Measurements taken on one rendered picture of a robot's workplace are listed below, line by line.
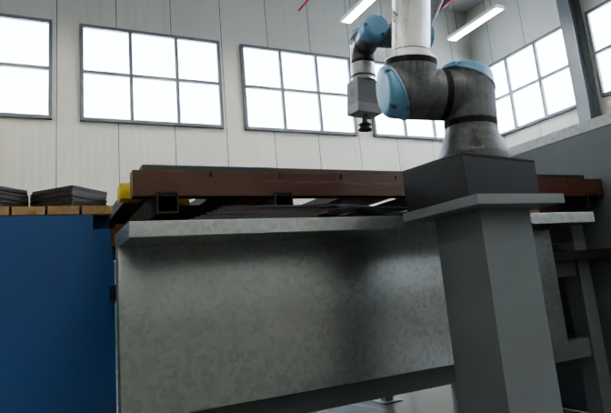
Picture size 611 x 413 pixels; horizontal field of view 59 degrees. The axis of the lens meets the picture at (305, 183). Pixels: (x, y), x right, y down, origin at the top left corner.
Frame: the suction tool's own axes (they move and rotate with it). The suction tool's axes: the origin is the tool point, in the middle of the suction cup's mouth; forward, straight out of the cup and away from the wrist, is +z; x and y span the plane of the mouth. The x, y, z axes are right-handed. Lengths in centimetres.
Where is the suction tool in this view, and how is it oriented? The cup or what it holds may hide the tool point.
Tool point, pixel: (365, 130)
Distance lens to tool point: 163.5
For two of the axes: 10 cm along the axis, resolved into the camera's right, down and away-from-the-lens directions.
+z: 0.1, 9.8, -1.9
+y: -8.9, -0.8, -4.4
